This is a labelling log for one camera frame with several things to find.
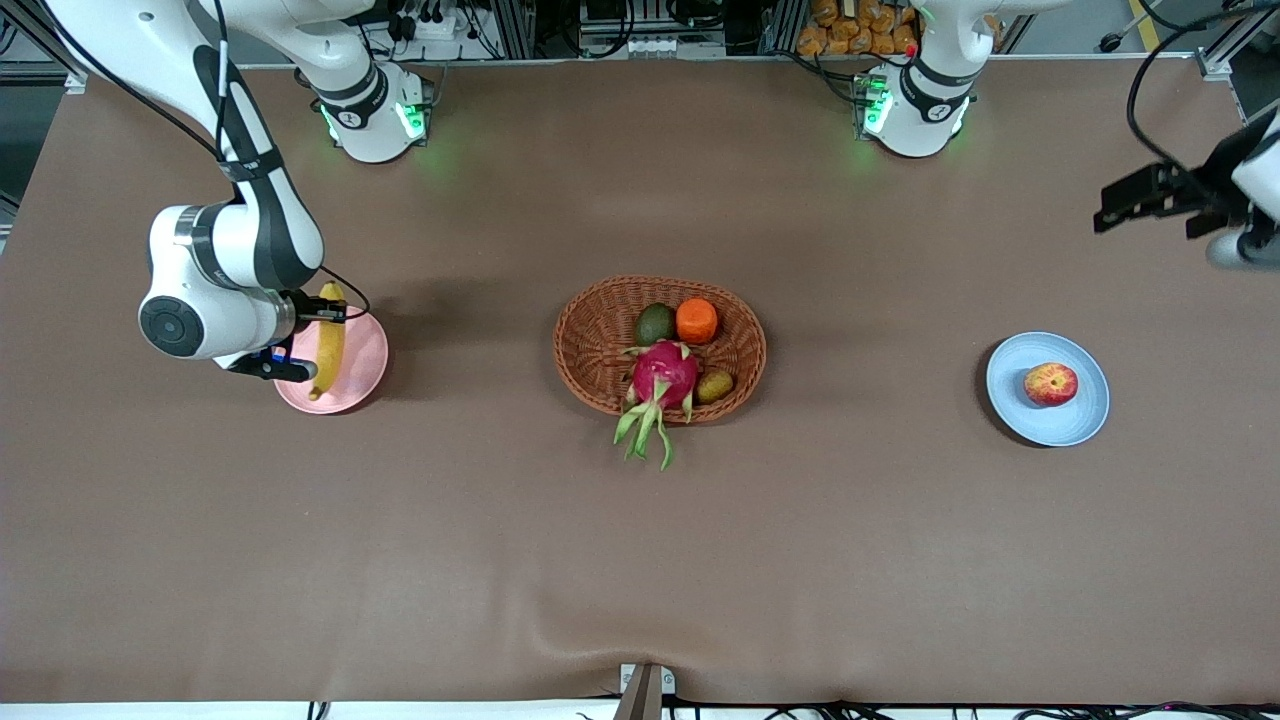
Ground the white power strip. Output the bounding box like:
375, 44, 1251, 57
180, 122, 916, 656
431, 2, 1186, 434
385, 8, 463, 43

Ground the yellow banana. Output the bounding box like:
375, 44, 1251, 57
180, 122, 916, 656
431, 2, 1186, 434
308, 282, 348, 401

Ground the silver aluminium frame profile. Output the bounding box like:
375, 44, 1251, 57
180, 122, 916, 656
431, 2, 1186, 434
1195, 0, 1280, 81

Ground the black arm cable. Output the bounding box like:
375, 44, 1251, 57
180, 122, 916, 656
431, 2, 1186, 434
40, 0, 371, 321
1127, 3, 1280, 186

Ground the brown table cloth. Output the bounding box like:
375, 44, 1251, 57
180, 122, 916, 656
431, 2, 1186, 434
0, 55, 1280, 706

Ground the grey control box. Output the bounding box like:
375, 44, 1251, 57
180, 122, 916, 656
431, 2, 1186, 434
580, 0, 726, 59

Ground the orange tangerine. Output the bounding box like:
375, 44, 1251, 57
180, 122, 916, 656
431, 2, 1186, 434
676, 298, 720, 345

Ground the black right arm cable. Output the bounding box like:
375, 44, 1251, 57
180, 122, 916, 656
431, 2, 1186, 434
40, 0, 371, 321

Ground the brown wicker basket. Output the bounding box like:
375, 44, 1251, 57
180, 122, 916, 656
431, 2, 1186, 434
553, 276, 768, 423

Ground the green avocado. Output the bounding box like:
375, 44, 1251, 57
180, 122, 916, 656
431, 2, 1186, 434
635, 303, 678, 348

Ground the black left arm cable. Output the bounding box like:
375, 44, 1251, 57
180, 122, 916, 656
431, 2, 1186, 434
1127, 3, 1280, 186

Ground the pink plate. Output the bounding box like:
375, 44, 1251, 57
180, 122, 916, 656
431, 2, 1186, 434
273, 305, 389, 415

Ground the metal table edge bracket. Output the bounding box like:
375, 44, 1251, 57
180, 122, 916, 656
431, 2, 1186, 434
612, 662, 676, 720

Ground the red yellow apple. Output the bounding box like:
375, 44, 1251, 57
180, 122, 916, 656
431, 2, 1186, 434
1023, 362, 1079, 407

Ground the pink dragon fruit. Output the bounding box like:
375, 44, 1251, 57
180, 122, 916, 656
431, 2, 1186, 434
613, 340, 699, 471

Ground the blue plate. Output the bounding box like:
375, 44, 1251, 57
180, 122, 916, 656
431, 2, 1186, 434
986, 332, 1111, 448

